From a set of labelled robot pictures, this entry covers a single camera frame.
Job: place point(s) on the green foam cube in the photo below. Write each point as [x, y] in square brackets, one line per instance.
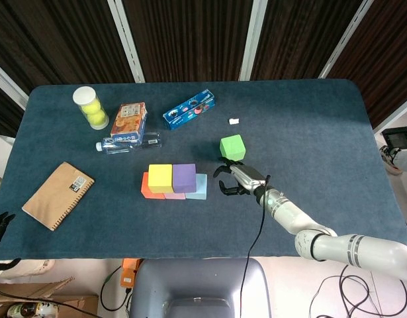
[233, 147]

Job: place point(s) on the clear plastic water bottle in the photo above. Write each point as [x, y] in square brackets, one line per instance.
[123, 145]

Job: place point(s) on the black equipment case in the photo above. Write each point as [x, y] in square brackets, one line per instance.
[400, 136]

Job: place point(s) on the yellow tennis ball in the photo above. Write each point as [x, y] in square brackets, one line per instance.
[98, 118]
[91, 107]

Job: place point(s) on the white partition post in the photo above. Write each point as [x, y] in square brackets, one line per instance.
[345, 39]
[127, 43]
[253, 39]

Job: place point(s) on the grey robot base seat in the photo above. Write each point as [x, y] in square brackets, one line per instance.
[196, 281]

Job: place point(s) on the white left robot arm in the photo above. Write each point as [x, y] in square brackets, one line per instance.
[27, 266]

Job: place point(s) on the light blue foam cube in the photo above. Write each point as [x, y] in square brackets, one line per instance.
[200, 190]

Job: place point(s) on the brown cardboard box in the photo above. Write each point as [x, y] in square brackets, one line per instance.
[24, 291]

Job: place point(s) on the purple foam cube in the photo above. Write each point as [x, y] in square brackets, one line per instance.
[184, 177]

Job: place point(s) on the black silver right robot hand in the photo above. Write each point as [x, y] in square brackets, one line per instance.
[246, 177]

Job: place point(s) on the blue orange snack box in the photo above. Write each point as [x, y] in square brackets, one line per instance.
[127, 122]

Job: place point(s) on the pink foam cube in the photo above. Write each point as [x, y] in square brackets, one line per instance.
[175, 196]

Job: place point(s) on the blue Oreo cookie box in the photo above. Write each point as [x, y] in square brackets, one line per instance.
[190, 109]

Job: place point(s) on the orange foam cube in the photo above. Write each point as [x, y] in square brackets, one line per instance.
[147, 192]

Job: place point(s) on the yellow foam cube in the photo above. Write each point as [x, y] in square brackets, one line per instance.
[160, 179]

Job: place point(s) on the white black sneaker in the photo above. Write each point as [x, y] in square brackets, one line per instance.
[390, 162]

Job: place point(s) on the small white eraser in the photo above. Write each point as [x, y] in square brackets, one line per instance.
[234, 121]

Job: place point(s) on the dark blue table cloth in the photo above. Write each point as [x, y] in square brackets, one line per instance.
[305, 132]

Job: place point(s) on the brown spiral notebook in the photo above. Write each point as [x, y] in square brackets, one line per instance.
[57, 195]

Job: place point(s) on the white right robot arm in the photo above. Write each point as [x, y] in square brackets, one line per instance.
[322, 232]

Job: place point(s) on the green label glass bottle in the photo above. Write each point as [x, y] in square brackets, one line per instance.
[24, 309]

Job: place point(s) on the clear tennis ball tube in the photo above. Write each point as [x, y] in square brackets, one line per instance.
[84, 96]

